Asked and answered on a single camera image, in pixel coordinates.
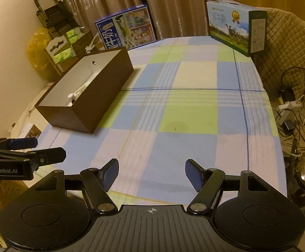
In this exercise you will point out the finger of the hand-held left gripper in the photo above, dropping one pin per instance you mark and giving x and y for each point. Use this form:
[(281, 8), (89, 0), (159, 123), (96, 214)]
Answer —
[(21, 143), (51, 155)]

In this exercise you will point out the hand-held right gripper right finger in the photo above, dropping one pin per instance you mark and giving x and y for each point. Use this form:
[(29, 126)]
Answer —
[(194, 176)]

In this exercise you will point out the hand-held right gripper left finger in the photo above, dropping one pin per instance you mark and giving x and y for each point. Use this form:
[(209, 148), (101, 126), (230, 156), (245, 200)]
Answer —
[(110, 174)]

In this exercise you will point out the small white bottle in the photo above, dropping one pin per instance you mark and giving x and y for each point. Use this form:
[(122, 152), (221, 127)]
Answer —
[(71, 99)]

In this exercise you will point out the brown storage box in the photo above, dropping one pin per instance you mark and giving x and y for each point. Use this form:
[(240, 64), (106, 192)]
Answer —
[(97, 94)]

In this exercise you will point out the small white box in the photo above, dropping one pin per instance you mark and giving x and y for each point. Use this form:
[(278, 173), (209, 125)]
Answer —
[(31, 131)]

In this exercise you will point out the plaid tablecloth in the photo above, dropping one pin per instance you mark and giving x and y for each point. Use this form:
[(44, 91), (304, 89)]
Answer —
[(189, 110)]

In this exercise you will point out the green tissue pack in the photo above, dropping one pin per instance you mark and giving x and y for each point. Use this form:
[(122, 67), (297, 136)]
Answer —
[(73, 32), (68, 53), (73, 39), (58, 57)]

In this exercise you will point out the yellow plastic bag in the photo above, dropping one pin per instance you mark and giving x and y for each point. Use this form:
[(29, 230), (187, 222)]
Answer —
[(38, 50)]

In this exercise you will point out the wooden tissue rack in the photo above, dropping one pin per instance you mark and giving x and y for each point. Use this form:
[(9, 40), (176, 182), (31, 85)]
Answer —
[(59, 44)]

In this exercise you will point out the white power adapter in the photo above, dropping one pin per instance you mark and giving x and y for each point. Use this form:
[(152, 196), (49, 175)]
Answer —
[(284, 117)]

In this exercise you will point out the white power strip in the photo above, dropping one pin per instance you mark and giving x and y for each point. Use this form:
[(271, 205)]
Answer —
[(290, 106)]

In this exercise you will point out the white plastic object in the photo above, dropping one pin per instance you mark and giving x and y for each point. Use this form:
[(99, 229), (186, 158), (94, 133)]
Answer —
[(92, 43)]

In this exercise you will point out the black power adapter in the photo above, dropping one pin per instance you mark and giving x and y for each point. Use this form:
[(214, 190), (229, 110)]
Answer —
[(287, 94)]

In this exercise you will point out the blue milk carton box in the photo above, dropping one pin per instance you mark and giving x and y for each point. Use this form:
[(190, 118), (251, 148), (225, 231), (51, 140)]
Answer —
[(126, 27)]

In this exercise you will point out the green milk carton box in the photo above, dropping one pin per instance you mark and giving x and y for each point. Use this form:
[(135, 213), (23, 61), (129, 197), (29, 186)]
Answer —
[(231, 26)]

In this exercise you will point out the quilted chair cover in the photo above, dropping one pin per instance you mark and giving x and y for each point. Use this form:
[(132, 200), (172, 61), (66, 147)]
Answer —
[(283, 50)]

